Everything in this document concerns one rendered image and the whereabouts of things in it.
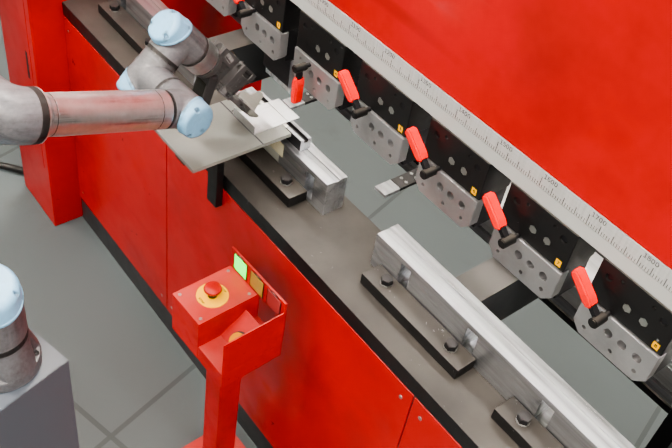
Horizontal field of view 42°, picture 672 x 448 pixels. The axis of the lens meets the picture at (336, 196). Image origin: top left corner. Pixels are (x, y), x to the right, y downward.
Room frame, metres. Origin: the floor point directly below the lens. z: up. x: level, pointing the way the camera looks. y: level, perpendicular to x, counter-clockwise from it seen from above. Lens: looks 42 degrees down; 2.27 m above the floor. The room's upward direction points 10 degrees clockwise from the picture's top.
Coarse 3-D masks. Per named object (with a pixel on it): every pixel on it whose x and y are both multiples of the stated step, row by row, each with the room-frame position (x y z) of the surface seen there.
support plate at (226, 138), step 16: (224, 112) 1.62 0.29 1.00; (208, 128) 1.55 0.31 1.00; (224, 128) 1.56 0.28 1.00; (240, 128) 1.57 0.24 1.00; (272, 128) 1.59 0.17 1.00; (176, 144) 1.47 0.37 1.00; (192, 144) 1.48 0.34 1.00; (208, 144) 1.49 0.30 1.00; (224, 144) 1.50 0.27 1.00; (240, 144) 1.51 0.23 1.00; (256, 144) 1.52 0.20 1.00; (192, 160) 1.43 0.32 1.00; (208, 160) 1.44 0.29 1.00; (224, 160) 1.45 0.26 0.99
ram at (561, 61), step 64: (384, 0) 1.40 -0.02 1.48; (448, 0) 1.29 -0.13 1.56; (512, 0) 1.21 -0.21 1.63; (576, 0) 1.13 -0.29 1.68; (640, 0) 1.07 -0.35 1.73; (384, 64) 1.37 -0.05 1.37; (448, 64) 1.27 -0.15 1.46; (512, 64) 1.18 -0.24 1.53; (576, 64) 1.11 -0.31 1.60; (640, 64) 1.04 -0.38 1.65; (448, 128) 1.24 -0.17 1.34; (512, 128) 1.15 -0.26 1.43; (576, 128) 1.08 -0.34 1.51; (640, 128) 1.01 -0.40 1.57; (576, 192) 1.05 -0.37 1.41; (640, 192) 0.99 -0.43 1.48
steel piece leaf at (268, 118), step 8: (264, 104) 1.67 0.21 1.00; (240, 112) 1.62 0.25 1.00; (256, 112) 1.63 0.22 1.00; (264, 112) 1.64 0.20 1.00; (272, 112) 1.64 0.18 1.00; (240, 120) 1.59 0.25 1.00; (248, 120) 1.60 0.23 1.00; (256, 120) 1.60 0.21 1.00; (264, 120) 1.61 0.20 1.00; (272, 120) 1.61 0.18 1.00; (280, 120) 1.62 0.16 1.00; (248, 128) 1.57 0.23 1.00; (256, 128) 1.57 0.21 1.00; (264, 128) 1.58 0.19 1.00
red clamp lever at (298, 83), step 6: (294, 66) 1.49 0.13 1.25; (300, 66) 1.49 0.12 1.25; (306, 66) 1.50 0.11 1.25; (294, 72) 1.49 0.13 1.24; (300, 72) 1.49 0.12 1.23; (294, 78) 1.50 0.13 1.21; (300, 78) 1.50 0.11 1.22; (294, 84) 1.49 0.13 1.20; (300, 84) 1.49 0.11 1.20; (294, 90) 1.49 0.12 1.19; (300, 90) 1.49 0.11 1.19; (294, 96) 1.49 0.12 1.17; (300, 96) 1.49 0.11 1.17; (294, 102) 1.49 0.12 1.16
